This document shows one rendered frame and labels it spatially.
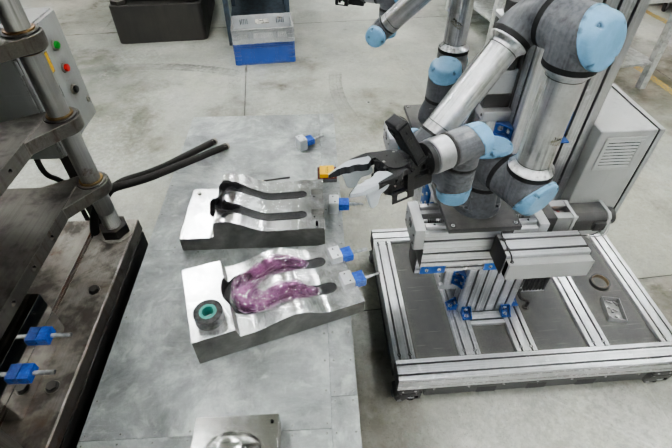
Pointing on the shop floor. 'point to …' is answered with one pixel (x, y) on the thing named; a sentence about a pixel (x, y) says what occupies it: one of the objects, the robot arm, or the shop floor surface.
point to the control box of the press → (63, 70)
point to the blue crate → (264, 53)
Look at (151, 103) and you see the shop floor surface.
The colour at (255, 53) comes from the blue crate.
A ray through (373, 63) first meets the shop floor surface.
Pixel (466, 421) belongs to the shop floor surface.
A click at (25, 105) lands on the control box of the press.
